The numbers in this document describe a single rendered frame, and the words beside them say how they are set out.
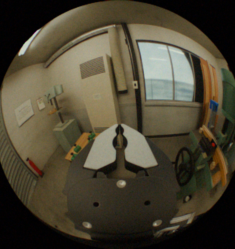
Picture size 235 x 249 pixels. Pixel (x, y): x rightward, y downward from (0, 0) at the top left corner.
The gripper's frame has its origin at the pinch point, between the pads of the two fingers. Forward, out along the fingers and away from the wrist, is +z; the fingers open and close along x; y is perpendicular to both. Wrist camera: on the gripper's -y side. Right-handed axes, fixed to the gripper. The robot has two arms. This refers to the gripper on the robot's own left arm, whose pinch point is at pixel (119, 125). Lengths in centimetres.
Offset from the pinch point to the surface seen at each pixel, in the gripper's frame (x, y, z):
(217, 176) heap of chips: 57, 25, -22
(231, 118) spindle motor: 63, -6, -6
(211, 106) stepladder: 141, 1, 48
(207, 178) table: 54, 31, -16
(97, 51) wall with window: -37, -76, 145
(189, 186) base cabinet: 58, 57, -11
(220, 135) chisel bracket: 67, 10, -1
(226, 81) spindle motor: 59, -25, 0
